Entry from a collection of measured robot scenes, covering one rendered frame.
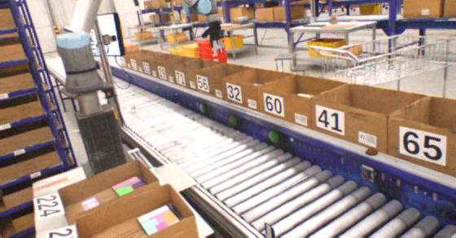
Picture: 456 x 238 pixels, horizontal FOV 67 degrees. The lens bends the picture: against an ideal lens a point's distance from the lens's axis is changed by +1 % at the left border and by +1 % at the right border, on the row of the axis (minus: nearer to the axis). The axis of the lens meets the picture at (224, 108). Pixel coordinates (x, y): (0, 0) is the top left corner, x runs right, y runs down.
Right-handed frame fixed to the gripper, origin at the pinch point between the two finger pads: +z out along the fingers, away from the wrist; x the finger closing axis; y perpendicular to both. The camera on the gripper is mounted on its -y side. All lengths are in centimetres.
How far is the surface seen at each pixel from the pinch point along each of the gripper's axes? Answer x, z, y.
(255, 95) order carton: -20.6, 25.1, 35.7
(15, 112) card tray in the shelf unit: -85, 10, -115
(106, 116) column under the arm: -85, 13, -17
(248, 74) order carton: 13.6, 20.3, 12.4
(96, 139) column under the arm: -92, 23, -20
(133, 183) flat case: -98, 42, 8
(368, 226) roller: -81, 55, 108
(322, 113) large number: -41, 29, 82
